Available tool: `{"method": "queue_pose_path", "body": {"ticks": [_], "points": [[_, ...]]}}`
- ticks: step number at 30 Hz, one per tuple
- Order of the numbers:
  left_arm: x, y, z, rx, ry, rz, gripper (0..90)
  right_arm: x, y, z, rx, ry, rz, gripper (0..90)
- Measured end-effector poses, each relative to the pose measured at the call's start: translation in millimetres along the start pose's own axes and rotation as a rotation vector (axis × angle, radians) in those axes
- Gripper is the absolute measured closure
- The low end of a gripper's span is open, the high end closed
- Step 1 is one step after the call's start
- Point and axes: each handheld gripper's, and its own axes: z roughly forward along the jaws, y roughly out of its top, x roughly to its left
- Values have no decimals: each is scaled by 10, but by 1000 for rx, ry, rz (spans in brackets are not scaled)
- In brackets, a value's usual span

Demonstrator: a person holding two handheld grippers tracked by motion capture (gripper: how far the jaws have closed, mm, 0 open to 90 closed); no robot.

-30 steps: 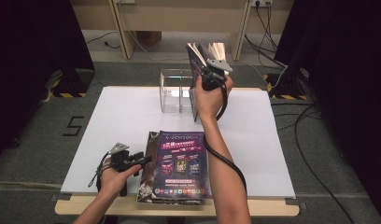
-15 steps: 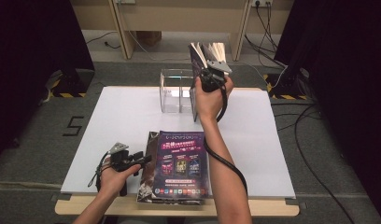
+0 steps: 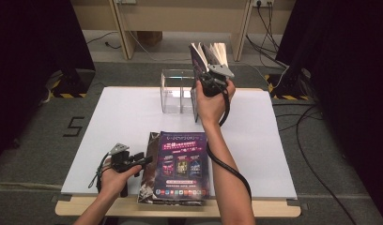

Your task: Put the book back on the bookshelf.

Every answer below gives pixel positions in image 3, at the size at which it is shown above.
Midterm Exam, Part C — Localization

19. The brown cardboard box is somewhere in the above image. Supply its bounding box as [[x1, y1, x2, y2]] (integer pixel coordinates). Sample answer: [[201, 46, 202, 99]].
[[136, 31, 164, 47]]

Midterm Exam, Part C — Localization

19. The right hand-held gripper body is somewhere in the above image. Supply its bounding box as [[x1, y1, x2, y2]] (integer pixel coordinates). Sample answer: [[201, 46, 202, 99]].
[[198, 65, 236, 98]]

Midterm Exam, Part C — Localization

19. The grey tape patch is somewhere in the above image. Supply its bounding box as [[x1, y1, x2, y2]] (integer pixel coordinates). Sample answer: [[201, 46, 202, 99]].
[[286, 200, 310, 211], [50, 193, 72, 203]]

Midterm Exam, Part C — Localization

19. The black floor cable with plug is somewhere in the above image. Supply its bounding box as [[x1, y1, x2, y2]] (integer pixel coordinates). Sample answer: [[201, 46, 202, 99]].
[[85, 30, 122, 51]]

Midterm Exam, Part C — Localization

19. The white wall socket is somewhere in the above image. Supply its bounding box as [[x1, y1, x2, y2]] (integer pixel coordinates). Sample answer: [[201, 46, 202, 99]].
[[253, 0, 275, 8]]

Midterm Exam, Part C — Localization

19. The beige wooden desk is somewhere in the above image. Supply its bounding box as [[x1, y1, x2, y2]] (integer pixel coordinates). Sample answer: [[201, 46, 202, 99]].
[[70, 0, 297, 62]]

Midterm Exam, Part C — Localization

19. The person's right hand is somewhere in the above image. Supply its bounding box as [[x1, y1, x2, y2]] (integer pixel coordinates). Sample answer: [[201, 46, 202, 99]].
[[194, 79, 237, 126]]

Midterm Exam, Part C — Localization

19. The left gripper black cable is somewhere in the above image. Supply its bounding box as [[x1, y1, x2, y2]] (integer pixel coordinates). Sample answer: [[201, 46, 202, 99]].
[[87, 152, 115, 193]]

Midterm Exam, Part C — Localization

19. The person's left hand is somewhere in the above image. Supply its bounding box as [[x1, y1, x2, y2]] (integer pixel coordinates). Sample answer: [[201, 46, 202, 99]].
[[100, 164, 143, 197]]

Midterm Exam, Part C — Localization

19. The light wooden table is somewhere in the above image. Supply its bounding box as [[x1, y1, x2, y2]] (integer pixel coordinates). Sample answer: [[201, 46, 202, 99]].
[[54, 86, 302, 218]]

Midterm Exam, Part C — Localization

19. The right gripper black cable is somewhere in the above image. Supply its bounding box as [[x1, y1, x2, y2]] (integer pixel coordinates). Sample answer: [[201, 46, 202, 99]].
[[206, 86, 253, 201]]

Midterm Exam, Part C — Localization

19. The black curtain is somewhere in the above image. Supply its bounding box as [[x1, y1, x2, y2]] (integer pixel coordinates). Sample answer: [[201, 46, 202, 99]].
[[0, 0, 97, 163], [275, 0, 383, 217]]

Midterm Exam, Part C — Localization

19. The long black floor cable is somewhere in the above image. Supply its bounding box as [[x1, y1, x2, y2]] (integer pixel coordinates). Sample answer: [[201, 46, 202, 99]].
[[295, 104, 358, 225]]

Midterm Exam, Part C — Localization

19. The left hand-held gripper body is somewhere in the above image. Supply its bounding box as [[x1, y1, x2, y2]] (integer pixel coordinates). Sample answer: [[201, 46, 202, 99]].
[[109, 142, 132, 198]]

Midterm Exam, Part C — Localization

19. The white table board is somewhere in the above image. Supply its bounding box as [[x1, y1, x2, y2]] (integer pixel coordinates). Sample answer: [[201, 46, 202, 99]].
[[60, 86, 299, 201]]

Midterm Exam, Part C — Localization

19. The clear acrylic file holder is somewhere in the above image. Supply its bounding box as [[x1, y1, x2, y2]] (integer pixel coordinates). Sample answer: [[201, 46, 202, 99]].
[[160, 68, 200, 115]]

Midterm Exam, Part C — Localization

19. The black hazard-striped stand base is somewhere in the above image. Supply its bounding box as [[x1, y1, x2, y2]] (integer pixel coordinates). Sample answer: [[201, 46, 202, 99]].
[[264, 68, 311, 101], [52, 67, 97, 98]]

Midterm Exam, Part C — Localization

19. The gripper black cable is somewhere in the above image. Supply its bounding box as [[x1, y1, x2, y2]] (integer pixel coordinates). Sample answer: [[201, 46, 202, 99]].
[[206, 86, 253, 201], [87, 152, 115, 193]]

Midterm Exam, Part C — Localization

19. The long white floor cable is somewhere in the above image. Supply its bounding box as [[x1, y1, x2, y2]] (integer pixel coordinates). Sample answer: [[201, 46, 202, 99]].
[[128, 31, 289, 92]]

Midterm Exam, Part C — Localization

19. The black power cable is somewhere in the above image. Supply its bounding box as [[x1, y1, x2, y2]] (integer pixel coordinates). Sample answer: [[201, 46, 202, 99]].
[[256, 2, 281, 53], [245, 34, 288, 69]]

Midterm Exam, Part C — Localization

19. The white picture-grid magazine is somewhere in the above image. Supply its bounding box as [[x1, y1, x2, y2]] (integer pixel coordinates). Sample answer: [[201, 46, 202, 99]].
[[201, 42, 231, 79]]

